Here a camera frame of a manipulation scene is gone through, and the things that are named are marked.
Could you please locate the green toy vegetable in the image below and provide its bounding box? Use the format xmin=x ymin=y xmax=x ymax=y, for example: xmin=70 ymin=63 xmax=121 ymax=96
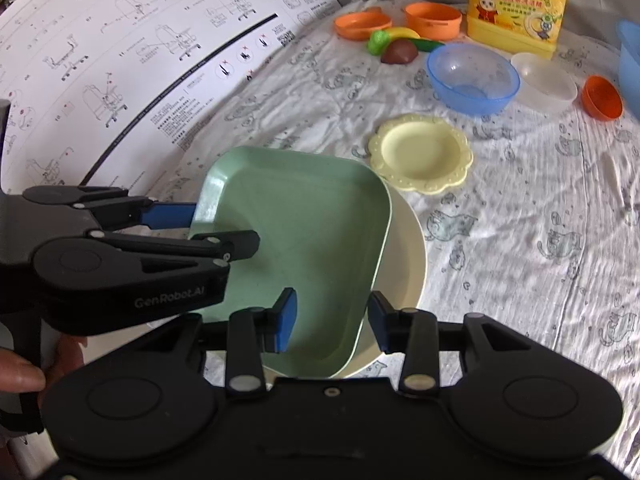
xmin=368 ymin=30 xmax=393 ymax=56

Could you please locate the brown toy fruit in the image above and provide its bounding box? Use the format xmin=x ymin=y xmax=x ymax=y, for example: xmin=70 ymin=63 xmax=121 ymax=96
xmin=381 ymin=39 xmax=420 ymax=65

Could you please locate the blue transparent bowl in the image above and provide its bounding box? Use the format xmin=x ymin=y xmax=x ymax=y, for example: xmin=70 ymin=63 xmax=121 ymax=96
xmin=426 ymin=42 xmax=521 ymax=116

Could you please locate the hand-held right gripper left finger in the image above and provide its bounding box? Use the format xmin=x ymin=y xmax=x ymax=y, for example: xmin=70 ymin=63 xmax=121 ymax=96
xmin=135 ymin=287 xmax=299 ymax=401

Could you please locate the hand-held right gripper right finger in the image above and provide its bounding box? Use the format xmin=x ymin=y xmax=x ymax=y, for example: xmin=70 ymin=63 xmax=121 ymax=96
xmin=367 ymin=291 xmax=532 ymax=397

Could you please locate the orange toy pot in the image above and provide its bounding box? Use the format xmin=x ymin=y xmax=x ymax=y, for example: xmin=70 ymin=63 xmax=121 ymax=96
xmin=404 ymin=2 xmax=463 ymax=42

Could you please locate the yellow scalloped plate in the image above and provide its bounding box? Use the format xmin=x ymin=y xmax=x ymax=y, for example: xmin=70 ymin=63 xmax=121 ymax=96
xmin=368 ymin=114 xmax=474 ymax=196

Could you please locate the small orange bowl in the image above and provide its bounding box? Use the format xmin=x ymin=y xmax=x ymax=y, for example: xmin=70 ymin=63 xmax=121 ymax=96
xmin=581 ymin=75 xmax=624 ymax=122

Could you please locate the white instruction sheet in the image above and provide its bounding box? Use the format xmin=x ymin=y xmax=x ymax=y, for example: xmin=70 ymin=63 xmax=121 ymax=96
xmin=0 ymin=0 xmax=343 ymax=201

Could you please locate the cat printed blanket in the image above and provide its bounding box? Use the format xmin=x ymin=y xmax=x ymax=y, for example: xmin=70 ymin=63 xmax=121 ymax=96
xmin=80 ymin=0 xmax=640 ymax=466

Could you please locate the clear plastic bowl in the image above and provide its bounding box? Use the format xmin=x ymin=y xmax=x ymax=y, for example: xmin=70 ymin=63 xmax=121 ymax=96
xmin=510 ymin=52 xmax=578 ymax=114

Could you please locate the blue plastic basin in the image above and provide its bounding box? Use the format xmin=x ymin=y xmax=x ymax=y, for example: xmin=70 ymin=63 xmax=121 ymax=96
xmin=616 ymin=20 xmax=640 ymax=121

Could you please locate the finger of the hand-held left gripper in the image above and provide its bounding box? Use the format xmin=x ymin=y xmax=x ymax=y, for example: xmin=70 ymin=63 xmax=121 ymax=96
xmin=87 ymin=229 xmax=261 ymax=281
xmin=22 ymin=185 xmax=198 ymax=235

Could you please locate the green square plate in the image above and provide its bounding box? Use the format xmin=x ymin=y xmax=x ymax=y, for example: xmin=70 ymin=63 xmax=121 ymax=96
xmin=187 ymin=146 xmax=393 ymax=378

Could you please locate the person's left hand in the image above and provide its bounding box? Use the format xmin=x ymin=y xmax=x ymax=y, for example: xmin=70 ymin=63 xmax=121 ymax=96
xmin=0 ymin=334 xmax=87 ymax=395

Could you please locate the yellow detergent bottle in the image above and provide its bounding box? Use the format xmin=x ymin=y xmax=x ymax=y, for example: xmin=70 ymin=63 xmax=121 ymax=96
xmin=466 ymin=0 xmax=573 ymax=61

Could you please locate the cream round plate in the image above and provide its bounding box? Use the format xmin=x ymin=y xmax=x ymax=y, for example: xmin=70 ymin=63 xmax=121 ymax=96
xmin=260 ymin=187 xmax=427 ymax=382

